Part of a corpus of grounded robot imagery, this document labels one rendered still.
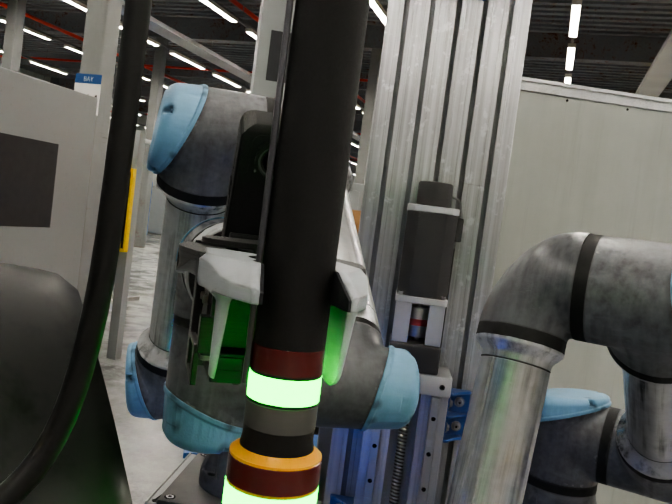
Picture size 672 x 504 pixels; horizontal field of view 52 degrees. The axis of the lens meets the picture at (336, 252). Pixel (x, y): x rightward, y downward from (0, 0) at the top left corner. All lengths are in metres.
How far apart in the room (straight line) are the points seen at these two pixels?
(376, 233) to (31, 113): 3.67
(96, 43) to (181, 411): 6.79
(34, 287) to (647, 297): 0.54
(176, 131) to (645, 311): 0.55
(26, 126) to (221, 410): 4.18
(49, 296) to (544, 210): 1.97
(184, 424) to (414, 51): 0.85
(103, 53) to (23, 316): 6.88
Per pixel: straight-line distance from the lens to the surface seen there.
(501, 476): 0.74
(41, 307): 0.41
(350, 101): 0.31
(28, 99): 4.70
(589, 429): 1.11
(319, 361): 0.31
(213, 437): 0.59
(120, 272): 6.25
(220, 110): 0.86
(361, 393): 0.60
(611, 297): 0.73
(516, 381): 0.75
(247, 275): 0.29
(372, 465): 1.21
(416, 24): 1.28
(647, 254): 0.74
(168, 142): 0.85
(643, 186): 2.41
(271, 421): 0.31
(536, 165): 2.26
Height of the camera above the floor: 1.49
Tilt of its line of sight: 3 degrees down
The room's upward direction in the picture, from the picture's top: 7 degrees clockwise
